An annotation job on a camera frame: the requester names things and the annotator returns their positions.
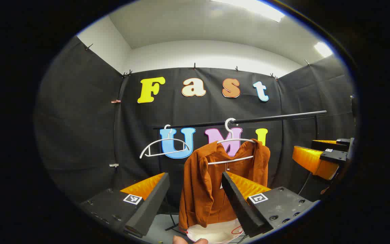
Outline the small ceiling light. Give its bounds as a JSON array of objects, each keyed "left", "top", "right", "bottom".
[{"left": 314, "top": 42, "right": 333, "bottom": 58}]

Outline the orange corduroy shirt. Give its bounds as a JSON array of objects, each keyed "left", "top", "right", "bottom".
[{"left": 179, "top": 139, "right": 271, "bottom": 231}]

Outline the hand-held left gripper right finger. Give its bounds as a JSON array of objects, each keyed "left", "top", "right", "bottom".
[{"left": 221, "top": 171, "right": 319, "bottom": 238}]

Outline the thin black cable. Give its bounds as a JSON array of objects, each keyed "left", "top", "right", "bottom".
[{"left": 298, "top": 172, "right": 313, "bottom": 196}]

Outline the black backdrop cloth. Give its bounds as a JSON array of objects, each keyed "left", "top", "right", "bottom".
[{"left": 34, "top": 36, "right": 356, "bottom": 217}]

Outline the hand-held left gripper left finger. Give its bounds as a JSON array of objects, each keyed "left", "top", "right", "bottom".
[{"left": 78, "top": 172, "right": 171, "bottom": 238}]

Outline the black clothes rack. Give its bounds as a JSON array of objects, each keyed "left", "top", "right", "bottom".
[{"left": 153, "top": 110, "right": 327, "bottom": 232}]

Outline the white plastic hanger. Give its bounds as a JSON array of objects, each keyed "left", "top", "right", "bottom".
[
  {"left": 139, "top": 124, "right": 190, "bottom": 159},
  {"left": 208, "top": 118, "right": 257, "bottom": 165}
]

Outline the white laundry hamper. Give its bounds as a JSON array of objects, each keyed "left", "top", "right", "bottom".
[{"left": 186, "top": 219, "right": 246, "bottom": 244}]

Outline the row of black clips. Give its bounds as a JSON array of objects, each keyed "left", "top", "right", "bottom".
[{"left": 85, "top": 43, "right": 310, "bottom": 80}]

